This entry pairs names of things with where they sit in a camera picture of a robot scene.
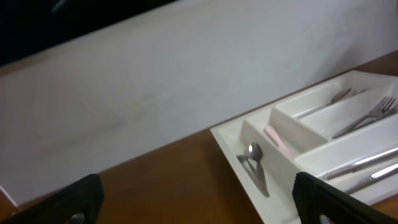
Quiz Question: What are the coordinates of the pink handled utensil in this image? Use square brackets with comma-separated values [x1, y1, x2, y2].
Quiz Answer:
[264, 124, 294, 160]

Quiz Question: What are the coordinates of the dark chopstick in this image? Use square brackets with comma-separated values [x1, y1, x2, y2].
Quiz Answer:
[318, 148, 397, 180]
[345, 164, 397, 194]

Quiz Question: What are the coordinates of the small bent spoon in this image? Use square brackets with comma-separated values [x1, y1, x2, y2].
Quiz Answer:
[236, 154, 267, 196]
[248, 142, 270, 198]

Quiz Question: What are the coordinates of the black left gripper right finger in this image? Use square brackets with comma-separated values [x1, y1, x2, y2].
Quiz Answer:
[292, 172, 397, 224]

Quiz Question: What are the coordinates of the white plastic cutlery tray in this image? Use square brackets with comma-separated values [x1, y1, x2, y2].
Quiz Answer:
[211, 71, 397, 223]

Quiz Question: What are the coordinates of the silver fork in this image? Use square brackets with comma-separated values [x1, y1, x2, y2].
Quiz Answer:
[358, 105, 397, 128]
[331, 96, 396, 139]

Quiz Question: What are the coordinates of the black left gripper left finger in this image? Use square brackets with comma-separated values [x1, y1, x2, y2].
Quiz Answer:
[1, 174, 104, 224]

